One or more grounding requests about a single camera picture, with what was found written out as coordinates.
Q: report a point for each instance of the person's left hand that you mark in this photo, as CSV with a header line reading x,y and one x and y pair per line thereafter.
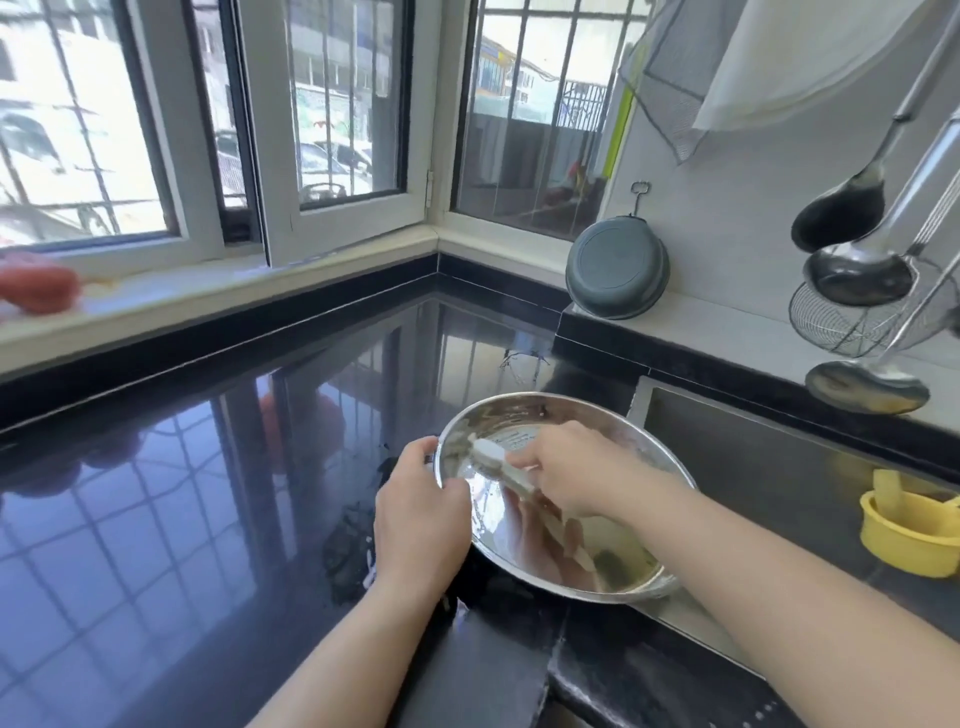
x,y
420,525

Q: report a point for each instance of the person's right hand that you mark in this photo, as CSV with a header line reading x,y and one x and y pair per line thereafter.
x,y
578,465

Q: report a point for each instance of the round steel basin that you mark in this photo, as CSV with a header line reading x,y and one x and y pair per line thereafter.
x,y
555,555

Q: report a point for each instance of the person's left forearm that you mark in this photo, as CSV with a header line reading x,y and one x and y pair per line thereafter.
x,y
345,668

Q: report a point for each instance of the person's right forearm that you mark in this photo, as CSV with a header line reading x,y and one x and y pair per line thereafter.
x,y
810,600

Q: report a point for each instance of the grey hanging basin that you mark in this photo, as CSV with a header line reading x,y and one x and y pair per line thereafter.
x,y
617,267

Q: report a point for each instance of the stainless steel sink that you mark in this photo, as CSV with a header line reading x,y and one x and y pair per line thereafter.
x,y
780,465

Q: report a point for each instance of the yellow hanging sink cup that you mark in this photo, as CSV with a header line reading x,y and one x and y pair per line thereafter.
x,y
908,533

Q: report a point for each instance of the steel soup ladle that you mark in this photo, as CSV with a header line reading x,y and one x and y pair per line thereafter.
x,y
858,278

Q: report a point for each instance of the hanging steel ladles and skimmer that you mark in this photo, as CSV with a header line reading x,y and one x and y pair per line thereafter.
x,y
837,218

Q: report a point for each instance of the small red object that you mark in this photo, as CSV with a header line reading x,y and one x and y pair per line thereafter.
x,y
38,282

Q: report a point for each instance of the white hanging cloth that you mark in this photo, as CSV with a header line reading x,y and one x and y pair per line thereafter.
x,y
795,53

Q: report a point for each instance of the steel wall hook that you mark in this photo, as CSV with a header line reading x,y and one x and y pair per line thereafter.
x,y
641,195

